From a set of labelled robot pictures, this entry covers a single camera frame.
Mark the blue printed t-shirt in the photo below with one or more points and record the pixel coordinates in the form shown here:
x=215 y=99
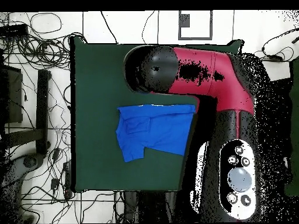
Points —
x=158 y=130

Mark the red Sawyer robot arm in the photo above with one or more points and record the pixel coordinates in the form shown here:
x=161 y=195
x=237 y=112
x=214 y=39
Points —
x=222 y=88

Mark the dark green table cloth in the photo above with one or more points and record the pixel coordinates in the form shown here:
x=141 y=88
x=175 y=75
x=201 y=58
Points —
x=98 y=81

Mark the black power adapter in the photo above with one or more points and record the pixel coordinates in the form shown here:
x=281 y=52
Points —
x=56 y=154
x=55 y=183

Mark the black power strip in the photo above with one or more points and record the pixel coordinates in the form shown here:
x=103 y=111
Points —
x=67 y=179
x=14 y=30

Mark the dark square floor tag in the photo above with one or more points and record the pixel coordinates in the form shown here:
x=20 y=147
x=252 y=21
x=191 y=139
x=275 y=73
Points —
x=184 y=20

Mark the gray office chair base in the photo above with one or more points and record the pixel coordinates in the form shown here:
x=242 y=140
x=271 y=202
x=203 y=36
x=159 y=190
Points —
x=30 y=161

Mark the black box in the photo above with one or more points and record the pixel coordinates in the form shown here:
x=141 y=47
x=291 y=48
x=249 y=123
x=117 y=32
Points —
x=11 y=93

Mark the green cloth on side table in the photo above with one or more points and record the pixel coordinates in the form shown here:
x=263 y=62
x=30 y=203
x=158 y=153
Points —
x=294 y=116

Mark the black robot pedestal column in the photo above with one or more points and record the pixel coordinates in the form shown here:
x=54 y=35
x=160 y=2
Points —
x=144 y=205

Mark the black stand frame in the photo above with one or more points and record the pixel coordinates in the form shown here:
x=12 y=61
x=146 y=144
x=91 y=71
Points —
x=42 y=105

